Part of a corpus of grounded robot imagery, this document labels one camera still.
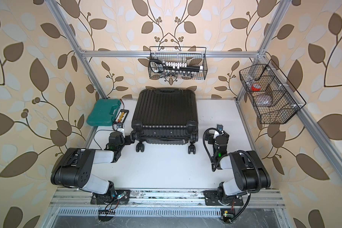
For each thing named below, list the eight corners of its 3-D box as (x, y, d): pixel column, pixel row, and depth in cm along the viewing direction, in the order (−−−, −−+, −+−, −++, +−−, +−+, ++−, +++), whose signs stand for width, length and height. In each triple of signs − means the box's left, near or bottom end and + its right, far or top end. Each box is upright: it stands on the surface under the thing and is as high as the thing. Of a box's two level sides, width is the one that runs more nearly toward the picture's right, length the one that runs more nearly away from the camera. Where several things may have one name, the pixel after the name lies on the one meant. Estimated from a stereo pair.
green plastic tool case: (87, 126, 105) (84, 123, 102) (98, 102, 121) (96, 99, 118) (113, 126, 105) (111, 123, 102) (121, 102, 121) (120, 99, 118)
